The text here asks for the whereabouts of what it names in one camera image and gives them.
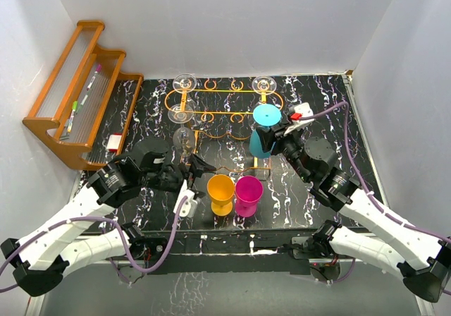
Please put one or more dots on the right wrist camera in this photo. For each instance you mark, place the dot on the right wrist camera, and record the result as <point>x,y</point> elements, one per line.
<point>300,116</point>

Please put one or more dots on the orange plastic goblet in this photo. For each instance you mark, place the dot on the orange plastic goblet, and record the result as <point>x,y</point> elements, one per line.
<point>221,190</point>

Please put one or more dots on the pink plastic goblet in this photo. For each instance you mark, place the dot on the pink plastic goblet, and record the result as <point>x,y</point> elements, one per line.
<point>248,192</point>

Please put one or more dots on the clear wine glass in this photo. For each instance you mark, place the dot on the clear wine glass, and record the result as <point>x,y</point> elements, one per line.
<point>184,84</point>
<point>264,86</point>
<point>183,137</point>

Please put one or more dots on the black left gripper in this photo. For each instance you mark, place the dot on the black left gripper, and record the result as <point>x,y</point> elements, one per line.
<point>200,167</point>

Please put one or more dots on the small red white box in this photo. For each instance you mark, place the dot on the small red white box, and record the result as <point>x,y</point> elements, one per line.
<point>113,143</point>

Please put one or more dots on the blue plastic goblet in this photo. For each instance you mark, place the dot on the blue plastic goblet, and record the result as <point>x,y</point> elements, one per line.
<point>264,116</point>

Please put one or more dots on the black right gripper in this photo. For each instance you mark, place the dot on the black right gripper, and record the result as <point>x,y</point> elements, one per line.
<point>268,138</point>

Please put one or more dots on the gold wire glass rack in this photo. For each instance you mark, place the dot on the gold wire glass rack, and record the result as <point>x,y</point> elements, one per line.
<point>223,117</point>

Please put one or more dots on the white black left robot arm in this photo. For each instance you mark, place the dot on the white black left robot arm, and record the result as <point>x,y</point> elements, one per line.
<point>81,234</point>

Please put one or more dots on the orange wooden shelf rack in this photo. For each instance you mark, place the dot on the orange wooden shelf rack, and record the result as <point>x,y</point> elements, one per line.
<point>105,110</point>

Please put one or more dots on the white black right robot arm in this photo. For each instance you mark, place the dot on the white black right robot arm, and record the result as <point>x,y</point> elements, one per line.
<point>420,259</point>

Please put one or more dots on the purple capped marker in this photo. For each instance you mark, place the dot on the purple capped marker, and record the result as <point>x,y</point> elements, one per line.
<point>96,72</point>

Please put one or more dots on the green capped marker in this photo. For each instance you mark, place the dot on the green capped marker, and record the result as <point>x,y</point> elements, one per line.
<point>72,116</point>

